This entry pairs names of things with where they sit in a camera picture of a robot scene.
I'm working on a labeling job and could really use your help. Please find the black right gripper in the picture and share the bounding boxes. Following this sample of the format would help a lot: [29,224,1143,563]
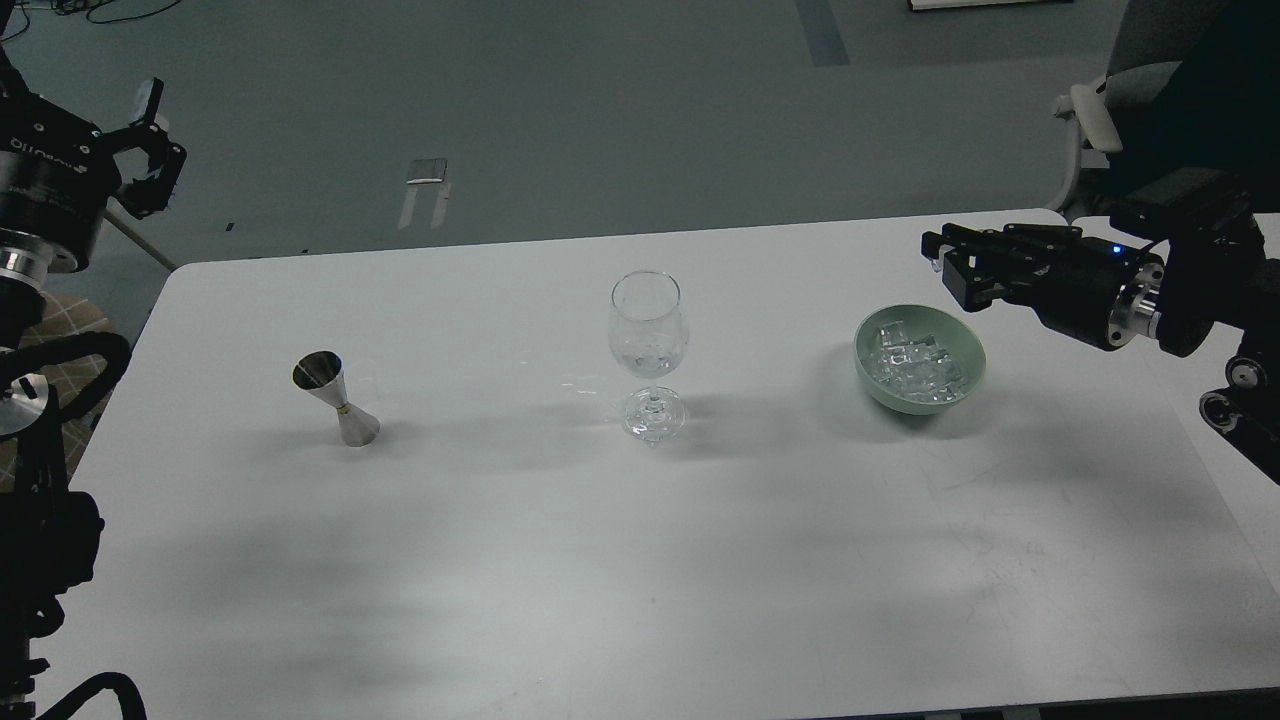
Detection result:
[922,222,1165,351]

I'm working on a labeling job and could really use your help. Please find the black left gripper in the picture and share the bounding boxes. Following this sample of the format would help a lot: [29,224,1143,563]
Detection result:
[1,78,188,273]

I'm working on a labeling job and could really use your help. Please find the clear ice cubes pile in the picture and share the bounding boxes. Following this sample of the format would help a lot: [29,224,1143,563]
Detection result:
[864,320,970,404]

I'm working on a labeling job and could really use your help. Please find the steel cocktail jigger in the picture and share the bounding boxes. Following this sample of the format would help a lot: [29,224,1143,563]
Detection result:
[291,350,381,447]

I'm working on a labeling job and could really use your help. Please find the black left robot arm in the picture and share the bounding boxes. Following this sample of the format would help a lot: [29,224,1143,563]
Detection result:
[1,67,187,719]

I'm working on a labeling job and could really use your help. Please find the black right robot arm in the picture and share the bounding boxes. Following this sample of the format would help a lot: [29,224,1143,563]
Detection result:
[920,168,1279,480]

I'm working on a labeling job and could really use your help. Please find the clear wine glass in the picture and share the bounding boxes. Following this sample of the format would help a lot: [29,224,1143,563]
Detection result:
[608,270,689,446]

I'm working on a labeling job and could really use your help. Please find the green bowl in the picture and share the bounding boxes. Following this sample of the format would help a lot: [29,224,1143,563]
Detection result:
[852,304,988,416]

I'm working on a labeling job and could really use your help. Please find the grey chair with plaid cushion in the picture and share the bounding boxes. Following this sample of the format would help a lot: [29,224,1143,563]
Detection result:
[0,200,179,491]

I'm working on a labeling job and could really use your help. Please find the blue floor tape strip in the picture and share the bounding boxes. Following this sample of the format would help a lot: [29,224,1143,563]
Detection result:
[794,0,851,68]

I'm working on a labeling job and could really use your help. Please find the seated person in green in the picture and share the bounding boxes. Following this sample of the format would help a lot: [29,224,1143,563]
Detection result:
[1102,1,1279,213]

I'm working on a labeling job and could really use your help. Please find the black floor cable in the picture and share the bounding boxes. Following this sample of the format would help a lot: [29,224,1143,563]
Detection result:
[0,0,180,44]

